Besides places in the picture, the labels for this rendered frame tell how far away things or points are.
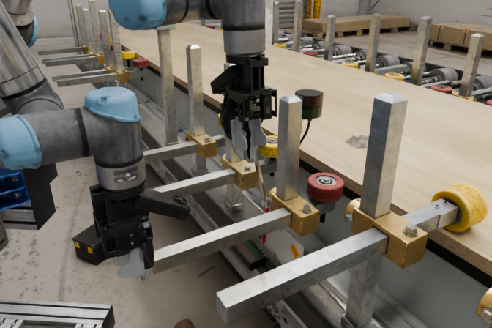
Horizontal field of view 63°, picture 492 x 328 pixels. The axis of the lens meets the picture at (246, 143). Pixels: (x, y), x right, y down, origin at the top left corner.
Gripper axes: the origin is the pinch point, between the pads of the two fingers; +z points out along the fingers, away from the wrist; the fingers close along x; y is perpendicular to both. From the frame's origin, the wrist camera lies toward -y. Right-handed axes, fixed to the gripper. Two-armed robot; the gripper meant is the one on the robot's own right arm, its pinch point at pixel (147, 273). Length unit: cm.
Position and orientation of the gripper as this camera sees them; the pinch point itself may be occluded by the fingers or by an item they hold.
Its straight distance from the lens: 81.3
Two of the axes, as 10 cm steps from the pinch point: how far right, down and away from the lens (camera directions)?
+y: -8.6, 2.0, -4.6
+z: 0.0, 9.2, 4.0
